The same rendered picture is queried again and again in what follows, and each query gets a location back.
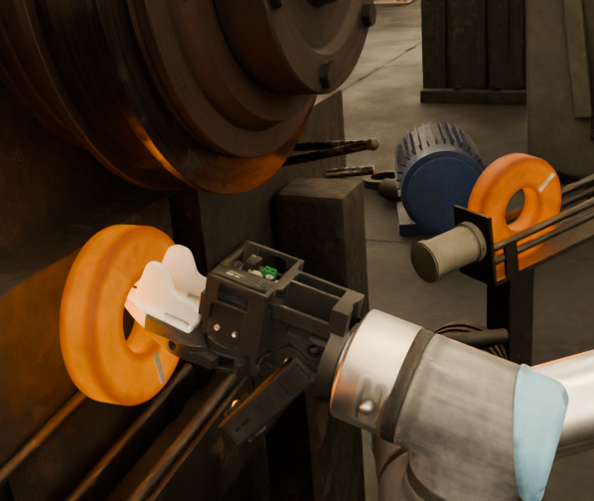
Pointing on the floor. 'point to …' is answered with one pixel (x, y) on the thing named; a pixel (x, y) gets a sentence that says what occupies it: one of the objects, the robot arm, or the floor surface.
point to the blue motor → (434, 177)
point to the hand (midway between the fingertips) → (128, 294)
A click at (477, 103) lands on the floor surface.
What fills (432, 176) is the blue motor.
